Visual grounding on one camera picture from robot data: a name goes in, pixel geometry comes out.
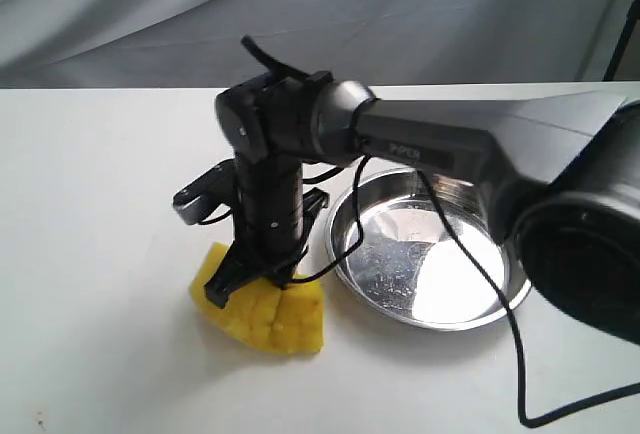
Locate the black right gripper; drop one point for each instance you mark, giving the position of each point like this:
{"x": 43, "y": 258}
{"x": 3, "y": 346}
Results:
{"x": 268, "y": 226}

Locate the yellow sponge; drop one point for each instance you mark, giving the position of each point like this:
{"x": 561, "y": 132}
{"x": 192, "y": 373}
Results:
{"x": 262, "y": 316}

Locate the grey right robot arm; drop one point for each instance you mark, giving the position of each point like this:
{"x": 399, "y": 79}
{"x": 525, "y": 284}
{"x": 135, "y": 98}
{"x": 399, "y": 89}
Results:
{"x": 557, "y": 177}

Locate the stainless steel bowl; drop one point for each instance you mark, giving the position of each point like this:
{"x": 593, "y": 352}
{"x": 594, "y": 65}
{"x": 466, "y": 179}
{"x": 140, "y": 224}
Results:
{"x": 408, "y": 267}

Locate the grey backdrop curtain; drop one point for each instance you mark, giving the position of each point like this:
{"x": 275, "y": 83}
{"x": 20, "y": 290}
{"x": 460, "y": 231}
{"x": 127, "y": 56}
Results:
{"x": 196, "y": 43}

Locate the black stand pole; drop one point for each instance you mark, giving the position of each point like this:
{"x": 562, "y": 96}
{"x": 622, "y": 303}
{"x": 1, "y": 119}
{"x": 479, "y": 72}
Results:
{"x": 623, "y": 42}

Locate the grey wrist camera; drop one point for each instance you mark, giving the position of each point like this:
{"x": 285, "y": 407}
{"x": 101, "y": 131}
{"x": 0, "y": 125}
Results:
{"x": 199, "y": 199}

